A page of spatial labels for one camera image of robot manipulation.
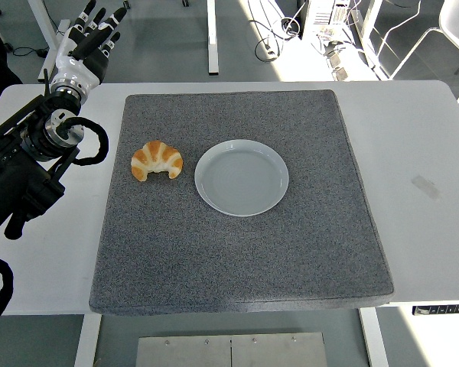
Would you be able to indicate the grey round plate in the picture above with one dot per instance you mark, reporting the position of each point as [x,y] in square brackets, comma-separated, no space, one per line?
[241,179]

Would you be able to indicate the white straight desk leg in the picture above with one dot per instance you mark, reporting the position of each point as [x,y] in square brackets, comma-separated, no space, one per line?
[212,38]

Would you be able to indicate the grey speckled mat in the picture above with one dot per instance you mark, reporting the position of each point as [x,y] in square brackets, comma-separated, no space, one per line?
[237,244]

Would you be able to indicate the white chair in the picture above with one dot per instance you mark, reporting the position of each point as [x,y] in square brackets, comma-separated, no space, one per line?
[451,23]

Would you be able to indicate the white slanted frame leg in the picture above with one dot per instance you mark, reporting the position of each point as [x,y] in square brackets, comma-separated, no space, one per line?
[369,42]

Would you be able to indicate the table height control panel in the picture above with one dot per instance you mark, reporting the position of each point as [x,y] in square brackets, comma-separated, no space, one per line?
[443,309]

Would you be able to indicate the white desk leg with foot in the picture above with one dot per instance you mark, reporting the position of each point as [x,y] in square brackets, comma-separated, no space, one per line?
[51,38]

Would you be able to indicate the croissant bread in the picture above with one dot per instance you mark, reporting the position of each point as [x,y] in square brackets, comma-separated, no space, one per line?
[157,154]

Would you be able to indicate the grey metal plate with screws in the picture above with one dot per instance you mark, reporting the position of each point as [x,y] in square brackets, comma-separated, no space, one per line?
[231,349]

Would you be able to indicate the white computer tower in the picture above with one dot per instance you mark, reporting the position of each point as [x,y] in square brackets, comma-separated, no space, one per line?
[325,17]

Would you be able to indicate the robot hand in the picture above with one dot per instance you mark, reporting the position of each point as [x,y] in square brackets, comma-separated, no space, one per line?
[74,65]

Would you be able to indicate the white table leg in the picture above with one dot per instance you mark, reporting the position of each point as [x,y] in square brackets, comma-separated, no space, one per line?
[87,340]
[374,336]

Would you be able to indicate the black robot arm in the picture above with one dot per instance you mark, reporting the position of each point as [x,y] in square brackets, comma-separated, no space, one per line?
[19,160]

